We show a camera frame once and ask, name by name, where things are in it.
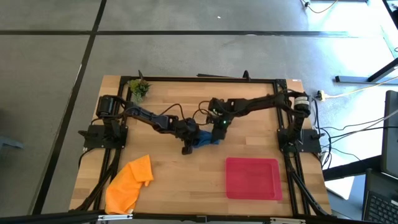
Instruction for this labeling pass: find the green potted succulent plant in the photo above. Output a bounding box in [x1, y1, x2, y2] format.
[128, 78, 152, 105]

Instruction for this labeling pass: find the blue microfiber towel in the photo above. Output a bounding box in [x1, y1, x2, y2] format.
[191, 129, 221, 149]

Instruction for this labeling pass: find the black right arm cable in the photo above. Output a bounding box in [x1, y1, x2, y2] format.
[192, 100, 216, 127]

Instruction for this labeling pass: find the silver metal bracket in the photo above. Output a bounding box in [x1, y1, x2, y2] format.
[269, 217, 306, 224]
[98, 213, 134, 222]

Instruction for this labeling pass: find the black plug with cable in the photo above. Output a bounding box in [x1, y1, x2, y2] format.
[300, 0, 340, 15]

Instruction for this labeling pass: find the black laptop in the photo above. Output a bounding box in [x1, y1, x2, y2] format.
[361, 167, 398, 224]

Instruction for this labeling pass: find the black floor cable bundle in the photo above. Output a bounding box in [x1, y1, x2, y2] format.
[310, 98, 398, 170]

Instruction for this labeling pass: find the white paper sheet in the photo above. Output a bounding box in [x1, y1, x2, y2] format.
[324, 175, 355, 200]

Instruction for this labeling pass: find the pink plastic basket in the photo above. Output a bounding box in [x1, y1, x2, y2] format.
[225, 157, 284, 201]

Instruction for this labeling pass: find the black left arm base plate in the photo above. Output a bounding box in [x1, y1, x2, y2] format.
[77, 124, 129, 149]

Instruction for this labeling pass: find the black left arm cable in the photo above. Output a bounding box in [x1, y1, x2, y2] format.
[157, 103, 187, 125]

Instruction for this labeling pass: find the black rig frame beam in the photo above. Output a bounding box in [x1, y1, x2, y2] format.
[0, 210, 398, 224]

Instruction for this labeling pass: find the grey desk foot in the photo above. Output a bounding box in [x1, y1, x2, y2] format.
[335, 57, 398, 85]

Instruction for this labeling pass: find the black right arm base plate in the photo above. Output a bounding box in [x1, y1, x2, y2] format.
[277, 128, 323, 154]

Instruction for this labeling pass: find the yellow floor cable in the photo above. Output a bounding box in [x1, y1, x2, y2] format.
[323, 76, 398, 99]

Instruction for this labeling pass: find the black aluminium table frame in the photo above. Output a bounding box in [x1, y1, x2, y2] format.
[70, 74, 332, 218]

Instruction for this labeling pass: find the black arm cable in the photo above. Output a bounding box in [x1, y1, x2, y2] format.
[157, 103, 187, 125]
[192, 100, 216, 127]

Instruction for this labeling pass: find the orange microfiber towel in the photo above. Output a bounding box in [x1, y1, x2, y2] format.
[104, 154, 155, 215]

